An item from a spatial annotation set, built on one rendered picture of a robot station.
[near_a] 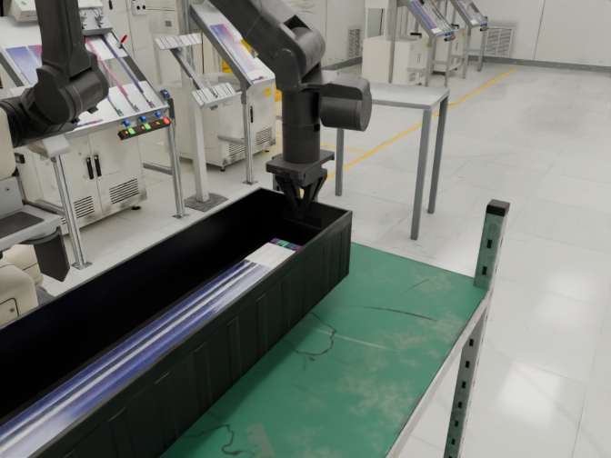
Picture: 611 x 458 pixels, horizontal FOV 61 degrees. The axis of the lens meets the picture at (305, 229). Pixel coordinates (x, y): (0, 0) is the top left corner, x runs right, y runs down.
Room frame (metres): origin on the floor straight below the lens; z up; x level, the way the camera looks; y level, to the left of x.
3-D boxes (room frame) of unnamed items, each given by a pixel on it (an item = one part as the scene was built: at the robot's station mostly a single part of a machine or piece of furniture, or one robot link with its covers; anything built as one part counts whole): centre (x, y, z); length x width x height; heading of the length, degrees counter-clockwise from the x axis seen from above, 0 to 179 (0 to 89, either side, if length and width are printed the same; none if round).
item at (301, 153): (0.74, 0.01, 1.19); 0.10 x 0.07 x 0.07; 148
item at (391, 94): (3.04, -0.44, 0.40); 0.70 x 0.45 x 0.80; 64
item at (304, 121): (0.74, 0.00, 1.25); 0.07 x 0.06 x 0.07; 67
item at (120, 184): (3.04, 1.51, 0.31); 0.70 x 0.65 x 0.62; 147
